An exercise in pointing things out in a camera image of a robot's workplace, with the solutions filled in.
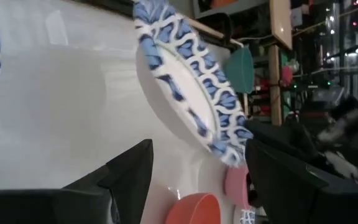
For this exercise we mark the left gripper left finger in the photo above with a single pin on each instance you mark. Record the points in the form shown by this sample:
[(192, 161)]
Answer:
[(126, 186)]

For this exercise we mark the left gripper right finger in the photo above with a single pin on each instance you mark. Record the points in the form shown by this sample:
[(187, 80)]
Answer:
[(291, 193)]

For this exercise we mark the red-orange bowl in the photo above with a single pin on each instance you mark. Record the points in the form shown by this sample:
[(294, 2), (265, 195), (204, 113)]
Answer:
[(194, 210)]

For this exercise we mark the teal bowl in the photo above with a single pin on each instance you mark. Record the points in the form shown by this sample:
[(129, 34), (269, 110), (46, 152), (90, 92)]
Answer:
[(239, 70)]

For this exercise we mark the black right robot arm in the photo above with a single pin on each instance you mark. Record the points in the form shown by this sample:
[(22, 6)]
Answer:
[(350, 107)]

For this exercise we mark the pink bowl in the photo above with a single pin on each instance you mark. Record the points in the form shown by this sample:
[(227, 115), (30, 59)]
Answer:
[(235, 186)]

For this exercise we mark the wooden table base board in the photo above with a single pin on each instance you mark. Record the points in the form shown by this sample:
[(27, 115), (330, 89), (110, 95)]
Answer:
[(210, 31)]

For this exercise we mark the wooden post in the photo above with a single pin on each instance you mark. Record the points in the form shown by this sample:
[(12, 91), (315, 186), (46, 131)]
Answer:
[(274, 87)]

